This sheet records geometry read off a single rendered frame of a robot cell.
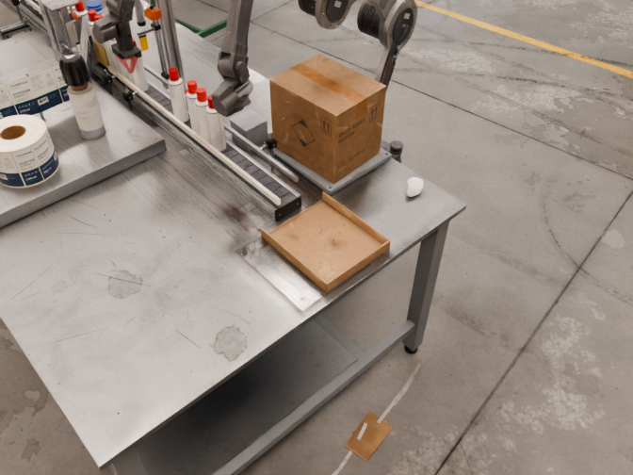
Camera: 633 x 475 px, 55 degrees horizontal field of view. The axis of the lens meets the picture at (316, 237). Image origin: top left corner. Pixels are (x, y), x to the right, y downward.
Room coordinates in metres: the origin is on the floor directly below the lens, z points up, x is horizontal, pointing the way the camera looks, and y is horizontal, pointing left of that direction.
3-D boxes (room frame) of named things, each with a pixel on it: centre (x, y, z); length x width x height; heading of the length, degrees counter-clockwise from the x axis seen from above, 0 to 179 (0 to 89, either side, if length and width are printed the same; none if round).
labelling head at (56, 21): (2.27, 1.00, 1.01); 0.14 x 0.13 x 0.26; 42
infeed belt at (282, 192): (2.02, 0.64, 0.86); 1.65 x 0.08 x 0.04; 42
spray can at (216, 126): (1.69, 0.34, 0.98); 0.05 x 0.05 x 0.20
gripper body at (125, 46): (1.97, 0.68, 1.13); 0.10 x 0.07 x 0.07; 43
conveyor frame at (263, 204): (2.02, 0.64, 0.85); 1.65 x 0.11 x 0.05; 42
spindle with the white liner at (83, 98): (1.78, 0.80, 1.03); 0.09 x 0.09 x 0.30
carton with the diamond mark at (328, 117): (1.73, -0.03, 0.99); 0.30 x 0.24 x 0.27; 46
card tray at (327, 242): (1.28, -0.03, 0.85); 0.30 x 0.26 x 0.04; 42
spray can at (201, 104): (1.73, 0.38, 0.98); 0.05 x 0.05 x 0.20
